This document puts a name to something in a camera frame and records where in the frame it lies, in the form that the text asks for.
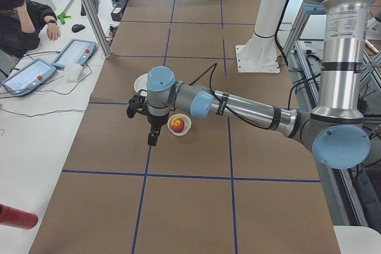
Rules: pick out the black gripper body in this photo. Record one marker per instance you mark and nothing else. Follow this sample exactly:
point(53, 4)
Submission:
point(156, 121)

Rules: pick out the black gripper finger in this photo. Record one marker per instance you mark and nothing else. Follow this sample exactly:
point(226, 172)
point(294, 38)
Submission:
point(154, 135)

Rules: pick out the red yellow apple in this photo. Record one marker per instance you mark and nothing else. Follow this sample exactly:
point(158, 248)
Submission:
point(177, 125)

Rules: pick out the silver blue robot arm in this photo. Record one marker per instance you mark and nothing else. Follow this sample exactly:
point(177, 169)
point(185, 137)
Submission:
point(332, 130)

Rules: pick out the white bowl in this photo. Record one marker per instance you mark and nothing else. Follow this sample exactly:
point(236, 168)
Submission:
point(187, 121)

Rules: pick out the white plate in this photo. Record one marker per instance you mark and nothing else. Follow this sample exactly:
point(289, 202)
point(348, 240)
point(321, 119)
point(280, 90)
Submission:
point(140, 85)

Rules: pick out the person's hand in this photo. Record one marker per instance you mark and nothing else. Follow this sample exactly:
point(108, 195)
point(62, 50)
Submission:
point(53, 31)

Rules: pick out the brown paper table cover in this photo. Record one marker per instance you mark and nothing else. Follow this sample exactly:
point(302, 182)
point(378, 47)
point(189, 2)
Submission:
point(225, 187)

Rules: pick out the white tissue pack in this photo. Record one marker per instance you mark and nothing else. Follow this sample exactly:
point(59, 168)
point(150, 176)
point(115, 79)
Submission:
point(72, 72)

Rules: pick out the far teach pendant tablet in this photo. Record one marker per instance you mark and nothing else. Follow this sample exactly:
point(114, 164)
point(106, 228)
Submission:
point(77, 51)

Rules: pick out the teach pendant tablet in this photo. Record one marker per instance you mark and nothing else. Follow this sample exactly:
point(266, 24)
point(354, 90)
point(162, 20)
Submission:
point(77, 51)
point(29, 78)

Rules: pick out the black power box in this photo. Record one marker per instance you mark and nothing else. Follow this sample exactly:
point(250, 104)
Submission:
point(118, 11)

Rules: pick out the black computer mouse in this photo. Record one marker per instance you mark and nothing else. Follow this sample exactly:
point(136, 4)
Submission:
point(77, 27)

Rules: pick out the near teach pendant tablet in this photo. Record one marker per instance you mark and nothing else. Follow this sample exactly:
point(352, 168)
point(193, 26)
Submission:
point(29, 78)

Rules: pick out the green plastic tool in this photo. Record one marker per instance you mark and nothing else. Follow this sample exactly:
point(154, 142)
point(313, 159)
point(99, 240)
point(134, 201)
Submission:
point(62, 17)

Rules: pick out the red cylinder bottle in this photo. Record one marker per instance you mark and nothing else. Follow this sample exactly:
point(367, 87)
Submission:
point(17, 218)

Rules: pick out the person in black jacket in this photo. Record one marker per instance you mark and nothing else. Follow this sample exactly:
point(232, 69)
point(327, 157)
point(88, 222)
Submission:
point(21, 23)

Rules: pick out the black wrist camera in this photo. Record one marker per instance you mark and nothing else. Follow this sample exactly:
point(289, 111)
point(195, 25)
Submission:
point(137, 104)

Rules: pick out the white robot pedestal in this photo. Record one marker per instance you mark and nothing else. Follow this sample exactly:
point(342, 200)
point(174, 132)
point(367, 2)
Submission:
point(259, 54)

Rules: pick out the aluminium frame post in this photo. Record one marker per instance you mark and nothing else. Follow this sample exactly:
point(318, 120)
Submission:
point(96, 27)

